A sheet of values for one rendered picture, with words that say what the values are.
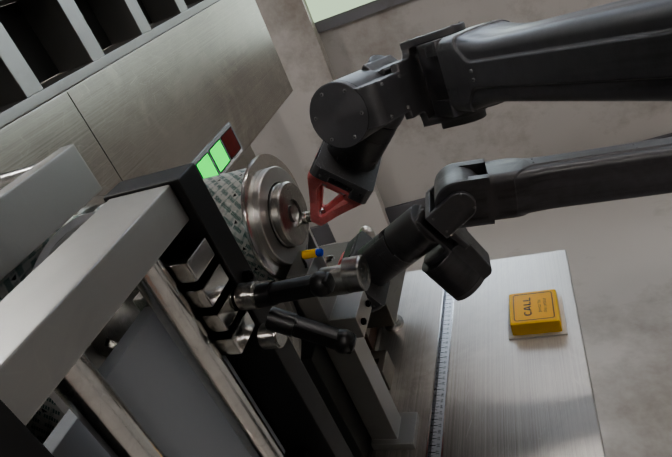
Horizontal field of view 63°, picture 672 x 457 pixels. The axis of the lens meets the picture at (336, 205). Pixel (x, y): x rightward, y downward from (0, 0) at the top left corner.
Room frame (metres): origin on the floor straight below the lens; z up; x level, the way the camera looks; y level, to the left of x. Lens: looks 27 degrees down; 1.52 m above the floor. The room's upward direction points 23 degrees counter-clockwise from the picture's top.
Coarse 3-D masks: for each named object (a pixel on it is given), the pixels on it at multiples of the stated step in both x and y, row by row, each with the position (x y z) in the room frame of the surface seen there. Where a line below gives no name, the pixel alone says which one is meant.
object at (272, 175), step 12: (276, 168) 0.60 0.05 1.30; (264, 180) 0.56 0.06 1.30; (276, 180) 0.58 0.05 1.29; (288, 180) 0.61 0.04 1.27; (264, 192) 0.55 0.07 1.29; (264, 204) 0.54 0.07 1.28; (264, 216) 0.53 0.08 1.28; (264, 228) 0.52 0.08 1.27; (264, 240) 0.52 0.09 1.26; (276, 240) 0.53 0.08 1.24; (276, 252) 0.52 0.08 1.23; (288, 252) 0.54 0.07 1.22; (288, 264) 0.54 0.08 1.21
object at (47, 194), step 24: (72, 144) 0.35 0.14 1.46; (24, 168) 0.35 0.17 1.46; (48, 168) 0.33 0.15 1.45; (72, 168) 0.34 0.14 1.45; (0, 192) 0.30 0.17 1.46; (24, 192) 0.31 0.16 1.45; (48, 192) 0.32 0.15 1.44; (72, 192) 0.33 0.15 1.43; (96, 192) 0.35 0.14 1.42; (0, 216) 0.29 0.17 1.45; (24, 216) 0.30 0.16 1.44; (48, 216) 0.31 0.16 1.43; (0, 240) 0.28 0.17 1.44; (24, 240) 0.29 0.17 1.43; (0, 264) 0.27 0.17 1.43
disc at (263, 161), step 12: (264, 156) 0.60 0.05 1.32; (252, 168) 0.57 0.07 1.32; (264, 168) 0.59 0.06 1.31; (252, 180) 0.56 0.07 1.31; (252, 192) 0.55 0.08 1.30; (252, 204) 0.54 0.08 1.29; (252, 216) 0.53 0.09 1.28; (252, 228) 0.52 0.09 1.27; (252, 240) 0.51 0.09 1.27; (264, 252) 0.52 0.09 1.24; (264, 264) 0.51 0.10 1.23; (276, 264) 0.53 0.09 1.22; (276, 276) 0.52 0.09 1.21
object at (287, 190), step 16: (272, 192) 0.56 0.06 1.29; (288, 192) 0.57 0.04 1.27; (272, 208) 0.54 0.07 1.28; (288, 208) 0.56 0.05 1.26; (304, 208) 0.59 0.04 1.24; (272, 224) 0.54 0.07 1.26; (288, 224) 0.54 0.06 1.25; (304, 224) 0.57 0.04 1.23; (288, 240) 0.53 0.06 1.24; (304, 240) 0.56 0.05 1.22
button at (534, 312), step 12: (516, 300) 0.65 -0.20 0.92; (528, 300) 0.64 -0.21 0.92; (540, 300) 0.63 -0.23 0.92; (552, 300) 0.62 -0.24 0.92; (516, 312) 0.62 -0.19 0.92; (528, 312) 0.61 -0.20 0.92; (540, 312) 0.60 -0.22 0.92; (552, 312) 0.59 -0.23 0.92; (516, 324) 0.60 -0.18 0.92; (528, 324) 0.59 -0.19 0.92; (540, 324) 0.59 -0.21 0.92; (552, 324) 0.58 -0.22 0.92
